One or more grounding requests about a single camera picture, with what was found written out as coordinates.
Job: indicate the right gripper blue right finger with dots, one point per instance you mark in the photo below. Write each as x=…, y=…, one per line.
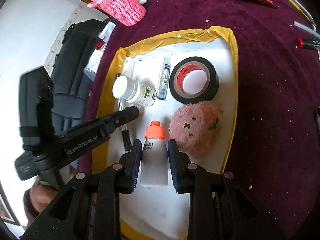
x=183, y=178

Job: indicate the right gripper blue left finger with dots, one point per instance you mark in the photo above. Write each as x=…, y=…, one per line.
x=130, y=162

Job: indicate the orange capped white bottle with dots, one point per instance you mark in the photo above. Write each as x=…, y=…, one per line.
x=154, y=170

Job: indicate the translucent white tube pen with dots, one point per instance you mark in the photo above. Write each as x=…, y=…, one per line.
x=307, y=29

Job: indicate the person's left hand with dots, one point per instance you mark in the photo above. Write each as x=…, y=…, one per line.
x=37, y=198

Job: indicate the pink plush ball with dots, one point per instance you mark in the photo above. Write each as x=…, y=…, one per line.
x=193, y=127

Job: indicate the black office chair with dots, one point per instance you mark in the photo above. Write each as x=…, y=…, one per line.
x=71, y=86

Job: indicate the white pill bottle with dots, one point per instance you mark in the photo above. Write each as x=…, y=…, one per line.
x=134, y=92

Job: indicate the clear blue lead tube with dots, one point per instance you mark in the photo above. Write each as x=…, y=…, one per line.
x=164, y=79

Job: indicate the purple velvet tablecloth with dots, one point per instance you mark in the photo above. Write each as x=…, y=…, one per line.
x=275, y=149

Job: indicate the black electrical tape roll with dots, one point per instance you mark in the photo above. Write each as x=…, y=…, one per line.
x=194, y=80

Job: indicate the black red tipped marker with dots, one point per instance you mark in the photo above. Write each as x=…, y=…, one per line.
x=308, y=43

